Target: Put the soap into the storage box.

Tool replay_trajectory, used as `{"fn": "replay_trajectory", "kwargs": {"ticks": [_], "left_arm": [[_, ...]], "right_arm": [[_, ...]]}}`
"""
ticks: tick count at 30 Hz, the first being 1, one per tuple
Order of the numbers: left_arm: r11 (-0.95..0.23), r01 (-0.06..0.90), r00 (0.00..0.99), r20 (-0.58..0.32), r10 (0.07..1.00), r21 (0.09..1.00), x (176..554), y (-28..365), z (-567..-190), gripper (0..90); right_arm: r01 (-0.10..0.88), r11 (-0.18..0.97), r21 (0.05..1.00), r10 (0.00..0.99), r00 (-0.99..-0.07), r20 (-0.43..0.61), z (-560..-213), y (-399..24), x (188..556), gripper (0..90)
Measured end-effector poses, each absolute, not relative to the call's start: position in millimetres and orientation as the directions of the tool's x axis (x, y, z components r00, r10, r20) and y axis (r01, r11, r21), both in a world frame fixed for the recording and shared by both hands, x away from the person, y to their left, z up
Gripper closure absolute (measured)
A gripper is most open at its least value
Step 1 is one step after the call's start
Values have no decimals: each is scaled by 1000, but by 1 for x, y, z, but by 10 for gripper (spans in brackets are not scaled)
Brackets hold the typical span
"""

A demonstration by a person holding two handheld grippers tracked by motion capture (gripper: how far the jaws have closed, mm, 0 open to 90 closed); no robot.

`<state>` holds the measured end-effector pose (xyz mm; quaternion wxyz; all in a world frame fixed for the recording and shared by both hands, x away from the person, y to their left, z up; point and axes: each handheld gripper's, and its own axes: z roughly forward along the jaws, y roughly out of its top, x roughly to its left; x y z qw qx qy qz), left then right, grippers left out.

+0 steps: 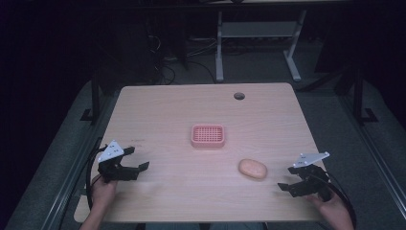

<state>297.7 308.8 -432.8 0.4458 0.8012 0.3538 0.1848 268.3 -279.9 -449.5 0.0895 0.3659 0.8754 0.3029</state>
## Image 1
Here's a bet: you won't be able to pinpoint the person's left hand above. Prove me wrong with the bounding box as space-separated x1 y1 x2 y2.
90 174 119 209

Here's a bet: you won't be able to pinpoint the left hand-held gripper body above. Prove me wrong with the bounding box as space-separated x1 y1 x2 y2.
96 139 141 184

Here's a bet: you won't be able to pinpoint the pink soap dish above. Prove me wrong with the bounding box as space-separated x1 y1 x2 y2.
190 124 226 149

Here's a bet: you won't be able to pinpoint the white metal desk frame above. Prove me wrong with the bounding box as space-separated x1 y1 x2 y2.
214 9 308 83

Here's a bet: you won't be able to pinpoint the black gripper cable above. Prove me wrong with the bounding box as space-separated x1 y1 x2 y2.
325 172 358 230
85 144 109 211

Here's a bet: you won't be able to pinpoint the black floor cables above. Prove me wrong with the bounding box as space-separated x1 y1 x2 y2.
145 30 218 86

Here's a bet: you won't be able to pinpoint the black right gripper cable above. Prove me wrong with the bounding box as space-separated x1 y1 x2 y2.
325 172 358 230

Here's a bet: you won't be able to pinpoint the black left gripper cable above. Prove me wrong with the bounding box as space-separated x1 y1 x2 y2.
85 144 109 211

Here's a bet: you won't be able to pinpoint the aluminium frame rail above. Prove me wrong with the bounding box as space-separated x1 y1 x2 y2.
337 94 406 213
40 90 124 230

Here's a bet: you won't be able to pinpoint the black metal stand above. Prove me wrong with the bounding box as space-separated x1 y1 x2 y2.
79 71 103 127
350 65 379 127

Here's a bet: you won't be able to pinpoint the person's right hand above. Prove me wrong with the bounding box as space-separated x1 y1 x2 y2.
305 189 351 222

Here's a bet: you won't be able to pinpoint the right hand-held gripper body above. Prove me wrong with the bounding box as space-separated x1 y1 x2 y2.
287 151 333 203

